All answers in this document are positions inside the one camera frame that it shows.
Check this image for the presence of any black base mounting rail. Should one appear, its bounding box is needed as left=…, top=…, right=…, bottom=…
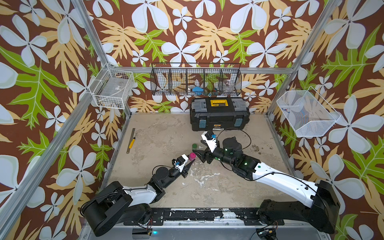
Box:
left=124, top=208, right=285, bottom=226

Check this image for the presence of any black toolbox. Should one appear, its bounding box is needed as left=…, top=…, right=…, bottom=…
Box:
left=190, top=97, right=251, bottom=132

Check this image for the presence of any white wire basket right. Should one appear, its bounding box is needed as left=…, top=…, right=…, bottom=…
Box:
left=277, top=87, right=341, bottom=138

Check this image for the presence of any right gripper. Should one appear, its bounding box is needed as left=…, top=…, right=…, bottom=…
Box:
left=192, top=139, right=237, bottom=169

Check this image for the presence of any black wire basket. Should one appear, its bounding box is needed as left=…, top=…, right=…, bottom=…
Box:
left=149, top=63, right=242, bottom=97

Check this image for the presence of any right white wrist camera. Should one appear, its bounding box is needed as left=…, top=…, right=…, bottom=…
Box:
left=201, top=131, right=218, bottom=153

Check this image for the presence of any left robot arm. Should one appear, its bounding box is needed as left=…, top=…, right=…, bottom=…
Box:
left=80, top=155, right=195, bottom=237

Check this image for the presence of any magenta paint jar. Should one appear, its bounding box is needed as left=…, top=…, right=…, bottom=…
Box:
left=189, top=153, right=196, bottom=161

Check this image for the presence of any white wire basket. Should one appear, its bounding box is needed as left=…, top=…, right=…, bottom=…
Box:
left=277, top=87, right=341, bottom=138
left=90, top=64, right=135, bottom=110

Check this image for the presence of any blue object in basket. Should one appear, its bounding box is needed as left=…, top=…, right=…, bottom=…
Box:
left=192, top=87, right=204, bottom=96

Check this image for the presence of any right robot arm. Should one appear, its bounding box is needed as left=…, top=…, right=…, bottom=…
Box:
left=193, top=137, right=341, bottom=234

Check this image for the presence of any yellow handled metal file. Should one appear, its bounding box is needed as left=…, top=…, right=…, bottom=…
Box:
left=126, top=128, right=136, bottom=154

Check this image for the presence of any white wire basket left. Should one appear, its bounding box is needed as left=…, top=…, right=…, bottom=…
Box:
left=90, top=64, right=135, bottom=110

